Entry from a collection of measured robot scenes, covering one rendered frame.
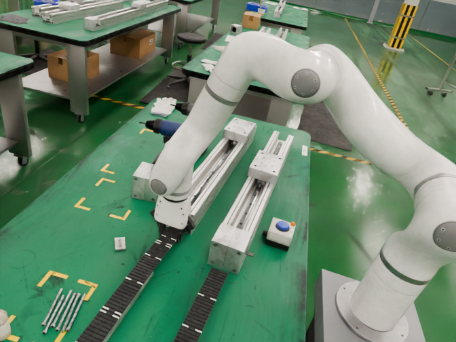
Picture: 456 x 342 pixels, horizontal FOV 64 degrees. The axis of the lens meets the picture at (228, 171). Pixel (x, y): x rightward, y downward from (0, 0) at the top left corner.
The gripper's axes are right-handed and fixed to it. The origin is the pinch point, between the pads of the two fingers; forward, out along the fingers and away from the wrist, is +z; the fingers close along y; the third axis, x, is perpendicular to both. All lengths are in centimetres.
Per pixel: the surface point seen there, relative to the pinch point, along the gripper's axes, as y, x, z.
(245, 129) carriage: 3, 69, -10
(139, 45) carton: -198, 324, 42
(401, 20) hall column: 159, 1011, 8
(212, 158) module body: -2.7, 41.7, -5.5
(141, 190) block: -18.2, 13.6, -1.2
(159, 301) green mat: 7.7, -21.8, 3.0
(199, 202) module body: 4.0, 12.3, -5.5
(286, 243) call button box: 34.7, 13.3, -0.1
